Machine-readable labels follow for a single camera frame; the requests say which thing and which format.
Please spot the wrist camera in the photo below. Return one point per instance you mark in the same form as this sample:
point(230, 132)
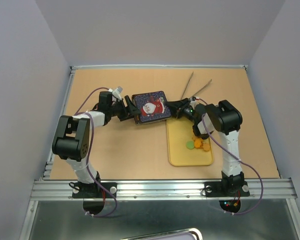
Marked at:
point(116, 93)
point(194, 99)

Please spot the metal tray at bottom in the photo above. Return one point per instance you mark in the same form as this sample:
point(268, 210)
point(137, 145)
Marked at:
point(180, 234)

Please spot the metal serving tongs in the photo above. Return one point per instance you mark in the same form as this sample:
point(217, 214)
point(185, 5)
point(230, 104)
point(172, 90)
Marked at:
point(195, 85)

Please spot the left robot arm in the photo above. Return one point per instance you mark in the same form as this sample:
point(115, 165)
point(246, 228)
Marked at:
point(74, 135)

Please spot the gold tin lid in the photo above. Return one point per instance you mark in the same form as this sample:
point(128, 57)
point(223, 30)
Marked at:
point(152, 105)

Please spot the yellow serving tray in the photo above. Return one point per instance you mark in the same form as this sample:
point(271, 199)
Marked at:
point(179, 131)

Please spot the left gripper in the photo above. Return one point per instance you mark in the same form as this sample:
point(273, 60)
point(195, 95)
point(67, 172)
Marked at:
point(129, 111)

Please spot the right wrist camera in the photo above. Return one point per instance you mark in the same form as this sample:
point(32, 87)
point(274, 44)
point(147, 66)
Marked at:
point(194, 99)

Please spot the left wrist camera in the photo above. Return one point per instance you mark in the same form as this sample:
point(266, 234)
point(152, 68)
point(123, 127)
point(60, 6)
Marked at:
point(116, 93)

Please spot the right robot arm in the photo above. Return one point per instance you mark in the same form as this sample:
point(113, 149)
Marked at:
point(226, 120)

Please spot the orange fish cookie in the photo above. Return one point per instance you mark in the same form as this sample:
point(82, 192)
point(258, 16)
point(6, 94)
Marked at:
point(198, 144)

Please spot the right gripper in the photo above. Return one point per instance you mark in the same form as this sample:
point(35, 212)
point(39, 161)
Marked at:
point(177, 107)

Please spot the green sandwich cookie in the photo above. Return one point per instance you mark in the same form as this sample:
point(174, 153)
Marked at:
point(190, 145)

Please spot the square cookie tin box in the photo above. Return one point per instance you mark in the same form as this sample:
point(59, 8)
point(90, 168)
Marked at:
point(138, 122)

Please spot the aluminium mounting rail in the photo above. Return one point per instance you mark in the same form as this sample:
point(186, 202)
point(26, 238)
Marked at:
point(159, 190)

